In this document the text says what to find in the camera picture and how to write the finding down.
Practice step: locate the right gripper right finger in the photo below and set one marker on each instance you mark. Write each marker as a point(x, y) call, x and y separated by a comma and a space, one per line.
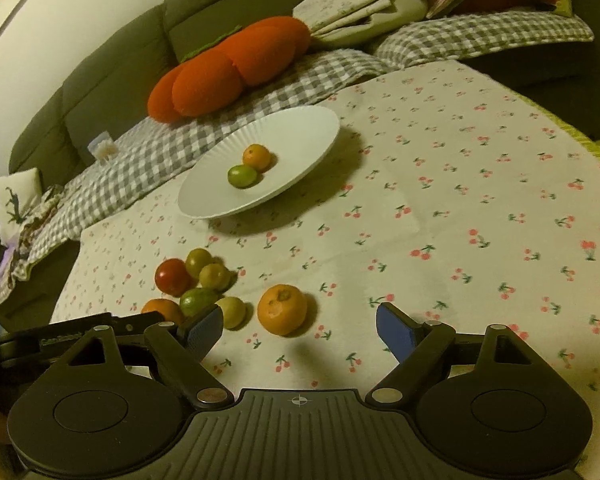
point(419, 349)

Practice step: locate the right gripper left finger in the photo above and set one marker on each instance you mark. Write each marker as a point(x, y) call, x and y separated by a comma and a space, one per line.
point(179, 354)

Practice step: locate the orange tangerine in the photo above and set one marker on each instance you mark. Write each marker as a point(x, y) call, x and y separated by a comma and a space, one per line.
point(169, 310)
point(257, 156)
point(282, 309)

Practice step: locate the yellow-green fruit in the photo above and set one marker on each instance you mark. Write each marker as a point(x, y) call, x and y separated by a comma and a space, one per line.
point(196, 260)
point(215, 276)
point(233, 310)

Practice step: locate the red tomato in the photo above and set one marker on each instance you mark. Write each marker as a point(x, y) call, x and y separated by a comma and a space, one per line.
point(172, 278)

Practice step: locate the yellow-green fruit top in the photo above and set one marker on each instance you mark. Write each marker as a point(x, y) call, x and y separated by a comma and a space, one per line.
point(196, 260)

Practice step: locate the orange tangerine bottom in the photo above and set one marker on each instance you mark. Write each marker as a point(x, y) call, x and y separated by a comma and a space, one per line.
point(282, 309)

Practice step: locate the small green lime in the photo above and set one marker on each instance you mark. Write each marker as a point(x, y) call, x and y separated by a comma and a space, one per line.
point(242, 176)

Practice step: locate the white embroidered small pillow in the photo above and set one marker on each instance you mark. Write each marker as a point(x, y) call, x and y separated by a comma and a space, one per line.
point(19, 194)

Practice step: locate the cherry print tablecloth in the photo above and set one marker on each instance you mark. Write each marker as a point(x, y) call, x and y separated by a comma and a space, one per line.
point(445, 194)

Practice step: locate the grey checkered blanket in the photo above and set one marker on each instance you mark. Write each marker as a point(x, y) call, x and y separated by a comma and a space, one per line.
point(153, 153)

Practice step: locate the small clear plastic bag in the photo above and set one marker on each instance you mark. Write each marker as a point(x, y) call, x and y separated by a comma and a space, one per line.
point(103, 148)

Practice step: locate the white ribbed plate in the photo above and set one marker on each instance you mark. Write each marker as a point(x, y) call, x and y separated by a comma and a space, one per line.
point(298, 138)

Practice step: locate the orange pumpkin cushion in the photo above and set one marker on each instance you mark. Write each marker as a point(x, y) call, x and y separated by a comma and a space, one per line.
point(216, 77)

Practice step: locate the folded floral beige cloth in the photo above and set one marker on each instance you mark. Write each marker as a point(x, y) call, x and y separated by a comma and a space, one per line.
point(335, 24)

